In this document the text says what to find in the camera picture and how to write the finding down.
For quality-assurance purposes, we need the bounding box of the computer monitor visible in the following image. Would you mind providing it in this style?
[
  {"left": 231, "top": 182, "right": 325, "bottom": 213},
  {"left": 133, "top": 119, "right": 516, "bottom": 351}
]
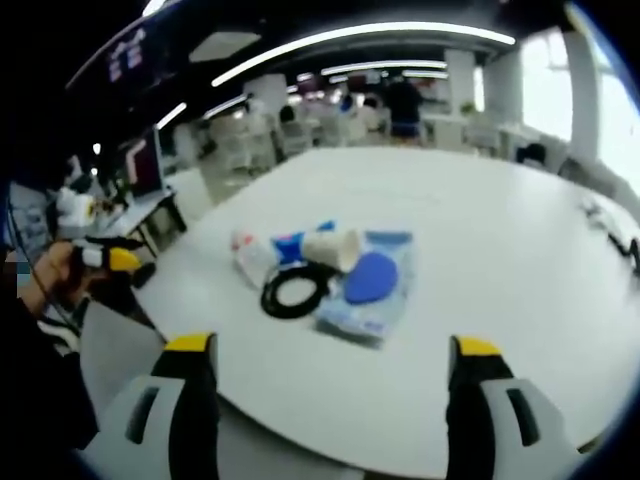
[{"left": 123, "top": 127, "right": 167, "bottom": 200}]

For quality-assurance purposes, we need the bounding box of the blue white packet item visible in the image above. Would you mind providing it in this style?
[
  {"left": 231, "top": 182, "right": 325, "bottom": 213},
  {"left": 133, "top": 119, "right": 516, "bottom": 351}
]
[{"left": 269, "top": 219, "right": 337, "bottom": 267}]

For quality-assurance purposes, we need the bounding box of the black cable item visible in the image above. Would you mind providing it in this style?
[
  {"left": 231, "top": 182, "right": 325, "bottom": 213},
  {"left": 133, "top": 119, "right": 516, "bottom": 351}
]
[{"left": 259, "top": 263, "right": 335, "bottom": 320}]

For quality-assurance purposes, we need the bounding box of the white side desk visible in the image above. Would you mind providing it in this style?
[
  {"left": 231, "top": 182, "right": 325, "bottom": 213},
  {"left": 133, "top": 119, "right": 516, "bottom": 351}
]
[{"left": 97, "top": 187, "right": 190, "bottom": 259}]

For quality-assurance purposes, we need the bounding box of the white paper cup item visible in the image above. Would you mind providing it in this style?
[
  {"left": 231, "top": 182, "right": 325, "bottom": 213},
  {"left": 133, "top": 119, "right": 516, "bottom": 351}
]
[{"left": 301, "top": 228, "right": 362, "bottom": 274}]

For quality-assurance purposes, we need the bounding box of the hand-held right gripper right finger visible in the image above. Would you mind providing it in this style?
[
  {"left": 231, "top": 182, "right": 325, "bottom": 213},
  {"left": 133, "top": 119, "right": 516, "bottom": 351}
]
[{"left": 445, "top": 334, "right": 584, "bottom": 480}]

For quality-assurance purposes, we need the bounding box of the person's left hand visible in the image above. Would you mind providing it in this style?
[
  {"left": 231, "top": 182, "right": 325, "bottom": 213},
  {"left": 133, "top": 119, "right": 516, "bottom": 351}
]
[{"left": 34, "top": 241, "right": 91, "bottom": 314}]

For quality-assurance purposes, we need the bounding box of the white table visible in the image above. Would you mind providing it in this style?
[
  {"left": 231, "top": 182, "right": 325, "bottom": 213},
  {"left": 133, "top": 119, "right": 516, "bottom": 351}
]
[{"left": 130, "top": 144, "right": 640, "bottom": 480}]

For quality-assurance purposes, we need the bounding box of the person's dark clothing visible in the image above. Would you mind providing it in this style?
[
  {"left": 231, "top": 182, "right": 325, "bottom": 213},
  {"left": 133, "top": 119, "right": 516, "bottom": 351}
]
[{"left": 0, "top": 294, "right": 100, "bottom": 454}]

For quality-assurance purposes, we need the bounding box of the black cable bundle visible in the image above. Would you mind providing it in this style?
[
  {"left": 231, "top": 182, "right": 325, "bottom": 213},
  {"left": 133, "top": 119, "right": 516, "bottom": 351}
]
[{"left": 579, "top": 197, "right": 640, "bottom": 275}]

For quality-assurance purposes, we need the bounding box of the blue disc packet item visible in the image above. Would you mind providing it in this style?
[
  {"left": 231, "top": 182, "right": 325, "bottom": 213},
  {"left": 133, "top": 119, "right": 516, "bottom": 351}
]
[{"left": 314, "top": 228, "right": 417, "bottom": 350}]

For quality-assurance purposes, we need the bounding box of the thin black cable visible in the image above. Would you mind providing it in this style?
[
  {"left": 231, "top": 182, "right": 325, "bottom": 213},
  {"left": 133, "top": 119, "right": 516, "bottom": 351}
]
[{"left": 3, "top": 197, "right": 84, "bottom": 336}]

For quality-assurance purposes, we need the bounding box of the long ceiling light strip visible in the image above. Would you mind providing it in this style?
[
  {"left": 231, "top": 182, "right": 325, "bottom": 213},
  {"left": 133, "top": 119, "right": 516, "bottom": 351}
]
[{"left": 210, "top": 20, "right": 517, "bottom": 89}]

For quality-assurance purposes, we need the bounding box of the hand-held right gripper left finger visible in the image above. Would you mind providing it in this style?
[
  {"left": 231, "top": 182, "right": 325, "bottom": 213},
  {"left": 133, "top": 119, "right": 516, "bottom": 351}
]
[{"left": 81, "top": 331, "right": 220, "bottom": 480}]

